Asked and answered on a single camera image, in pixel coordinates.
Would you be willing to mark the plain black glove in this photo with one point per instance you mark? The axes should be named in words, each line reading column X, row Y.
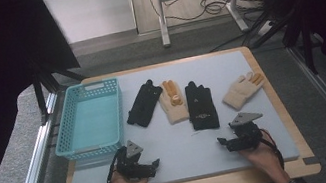
column 144, row 105

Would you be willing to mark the black tripod stand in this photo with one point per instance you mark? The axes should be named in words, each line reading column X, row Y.
column 44, row 82
column 291, row 21

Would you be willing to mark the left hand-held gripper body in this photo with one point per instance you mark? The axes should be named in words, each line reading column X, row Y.
column 129, row 163

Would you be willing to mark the teal plastic basket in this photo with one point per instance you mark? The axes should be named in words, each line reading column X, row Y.
column 92, row 124

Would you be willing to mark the person's right hand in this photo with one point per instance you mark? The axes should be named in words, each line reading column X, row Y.
column 266, row 159

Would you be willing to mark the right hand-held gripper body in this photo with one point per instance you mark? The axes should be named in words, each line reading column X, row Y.
column 246, row 132

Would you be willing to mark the beige glove with orange fingertips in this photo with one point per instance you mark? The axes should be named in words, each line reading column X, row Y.
column 175, row 111
column 240, row 91

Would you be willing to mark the white power strip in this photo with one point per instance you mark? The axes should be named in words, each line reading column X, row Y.
column 265, row 27

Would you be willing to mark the black glove with print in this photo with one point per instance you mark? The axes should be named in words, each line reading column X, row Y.
column 201, row 106

